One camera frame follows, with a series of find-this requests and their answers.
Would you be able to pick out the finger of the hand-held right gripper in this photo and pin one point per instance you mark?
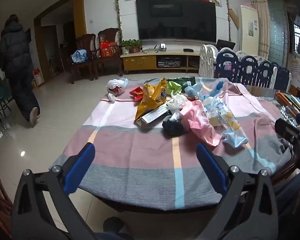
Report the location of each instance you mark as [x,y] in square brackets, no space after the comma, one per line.
[283,127]

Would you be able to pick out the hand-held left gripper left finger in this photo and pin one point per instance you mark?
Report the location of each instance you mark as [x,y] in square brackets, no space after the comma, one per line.
[80,167]

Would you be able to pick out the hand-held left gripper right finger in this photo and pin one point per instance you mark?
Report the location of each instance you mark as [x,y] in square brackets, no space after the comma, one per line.
[211,170]

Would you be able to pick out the pink plastic bag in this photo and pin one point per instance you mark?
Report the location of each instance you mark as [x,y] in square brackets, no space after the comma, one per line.
[200,122]

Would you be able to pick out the clear wrapper with yellow print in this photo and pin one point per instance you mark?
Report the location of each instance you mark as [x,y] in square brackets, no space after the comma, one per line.
[230,122]

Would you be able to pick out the black plastic bag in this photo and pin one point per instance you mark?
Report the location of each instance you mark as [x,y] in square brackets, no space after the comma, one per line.
[173,127]

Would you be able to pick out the clear white plastic bag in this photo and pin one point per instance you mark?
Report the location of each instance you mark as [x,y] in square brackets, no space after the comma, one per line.
[177,102]

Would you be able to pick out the light blue plastic bag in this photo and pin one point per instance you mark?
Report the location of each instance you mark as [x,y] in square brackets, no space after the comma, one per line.
[193,90]

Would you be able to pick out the white and red plastic bag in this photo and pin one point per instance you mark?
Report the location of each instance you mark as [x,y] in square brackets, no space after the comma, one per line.
[116,87]

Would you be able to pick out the light green plastic bag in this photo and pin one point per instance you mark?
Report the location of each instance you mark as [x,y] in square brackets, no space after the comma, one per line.
[173,88]

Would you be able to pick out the dark green package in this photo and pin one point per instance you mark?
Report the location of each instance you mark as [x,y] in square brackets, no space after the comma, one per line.
[186,81]

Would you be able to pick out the red wrapper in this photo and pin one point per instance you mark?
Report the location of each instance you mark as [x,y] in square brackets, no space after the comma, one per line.
[136,93]

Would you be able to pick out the yellow plastic bag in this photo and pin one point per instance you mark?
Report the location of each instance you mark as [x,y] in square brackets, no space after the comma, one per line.
[151,97]

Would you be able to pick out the stack of colourful books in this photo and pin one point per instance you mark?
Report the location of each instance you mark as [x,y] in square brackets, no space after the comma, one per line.
[291,102]

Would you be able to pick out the checked pink grey tablecloth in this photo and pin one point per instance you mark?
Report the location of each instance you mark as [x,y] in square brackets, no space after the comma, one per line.
[140,160]

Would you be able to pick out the navy and white playpen fence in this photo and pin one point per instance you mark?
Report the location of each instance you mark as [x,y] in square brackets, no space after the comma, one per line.
[250,70]

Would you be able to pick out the person's dark shoe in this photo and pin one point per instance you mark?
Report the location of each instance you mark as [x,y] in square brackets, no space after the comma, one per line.
[115,226]

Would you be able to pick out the white floor bag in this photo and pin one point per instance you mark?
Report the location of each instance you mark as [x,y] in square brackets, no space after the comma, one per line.
[38,77]

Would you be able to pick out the white standing air conditioner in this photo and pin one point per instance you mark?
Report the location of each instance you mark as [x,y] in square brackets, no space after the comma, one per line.
[247,27]

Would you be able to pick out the green chair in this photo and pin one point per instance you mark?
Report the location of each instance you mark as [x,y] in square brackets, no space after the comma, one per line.
[1,95]

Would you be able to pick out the beige curtain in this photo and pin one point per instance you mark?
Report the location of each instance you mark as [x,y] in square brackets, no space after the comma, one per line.
[261,22]

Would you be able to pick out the blue cloth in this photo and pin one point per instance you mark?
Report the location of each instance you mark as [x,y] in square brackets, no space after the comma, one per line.
[79,56]

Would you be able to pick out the dark wooden armchair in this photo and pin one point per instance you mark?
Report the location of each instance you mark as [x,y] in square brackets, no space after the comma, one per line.
[83,55]
[110,60]

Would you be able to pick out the red gift box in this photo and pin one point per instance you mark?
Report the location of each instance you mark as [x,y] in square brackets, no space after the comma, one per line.
[109,49]

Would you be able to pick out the wooden television stand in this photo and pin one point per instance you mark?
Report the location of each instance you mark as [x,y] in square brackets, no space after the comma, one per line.
[140,61]

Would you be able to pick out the green vine garland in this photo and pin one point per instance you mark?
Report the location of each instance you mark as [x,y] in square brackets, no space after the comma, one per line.
[228,12]
[118,12]

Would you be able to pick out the green potted plant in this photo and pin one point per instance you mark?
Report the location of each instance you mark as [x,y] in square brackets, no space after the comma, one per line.
[132,45]

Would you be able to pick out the white router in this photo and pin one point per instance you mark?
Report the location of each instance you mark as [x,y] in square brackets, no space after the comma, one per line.
[149,50]

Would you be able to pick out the black flat television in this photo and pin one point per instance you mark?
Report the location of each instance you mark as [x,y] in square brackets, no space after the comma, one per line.
[176,20]

